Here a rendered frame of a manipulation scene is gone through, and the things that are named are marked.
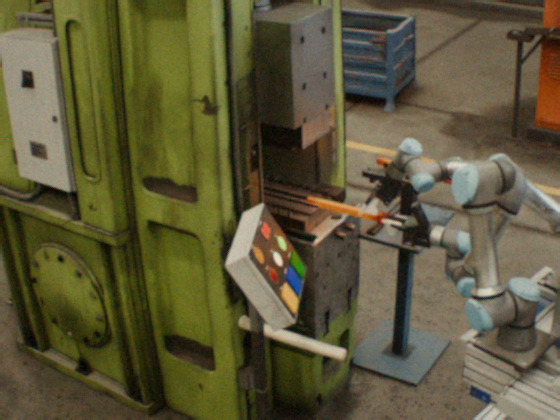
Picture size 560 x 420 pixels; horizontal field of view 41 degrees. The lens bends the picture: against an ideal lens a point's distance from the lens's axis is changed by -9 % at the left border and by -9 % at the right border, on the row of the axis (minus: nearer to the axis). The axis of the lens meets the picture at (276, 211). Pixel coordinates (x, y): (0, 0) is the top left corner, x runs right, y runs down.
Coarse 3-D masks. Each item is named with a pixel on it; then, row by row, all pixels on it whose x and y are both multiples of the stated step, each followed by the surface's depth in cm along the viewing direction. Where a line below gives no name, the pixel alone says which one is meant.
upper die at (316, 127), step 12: (312, 120) 294; (324, 120) 302; (264, 132) 299; (276, 132) 296; (288, 132) 293; (300, 132) 290; (312, 132) 296; (324, 132) 304; (288, 144) 295; (300, 144) 292
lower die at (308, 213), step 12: (264, 192) 324; (288, 192) 324; (300, 192) 325; (264, 204) 319; (276, 204) 317; (288, 204) 316; (300, 204) 316; (312, 204) 314; (276, 216) 313; (300, 216) 310; (312, 216) 311; (324, 216) 319; (300, 228) 309; (312, 228) 313
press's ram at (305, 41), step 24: (264, 24) 272; (288, 24) 266; (312, 24) 278; (264, 48) 276; (288, 48) 271; (312, 48) 282; (264, 72) 281; (288, 72) 275; (312, 72) 286; (264, 96) 285; (288, 96) 280; (312, 96) 290; (264, 120) 290; (288, 120) 284
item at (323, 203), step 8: (312, 200) 315; (320, 200) 314; (328, 200) 314; (328, 208) 312; (336, 208) 310; (344, 208) 308; (352, 208) 307; (360, 216) 305; (368, 216) 303; (376, 216) 300; (384, 216) 299; (392, 216) 299
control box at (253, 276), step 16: (256, 208) 271; (240, 224) 267; (256, 224) 260; (272, 224) 271; (240, 240) 256; (256, 240) 254; (272, 240) 265; (240, 256) 245; (272, 256) 260; (288, 256) 271; (240, 272) 246; (256, 272) 245; (304, 272) 278; (256, 288) 248; (272, 288) 249; (256, 304) 251; (272, 304) 250; (272, 320) 253; (288, 320) 252
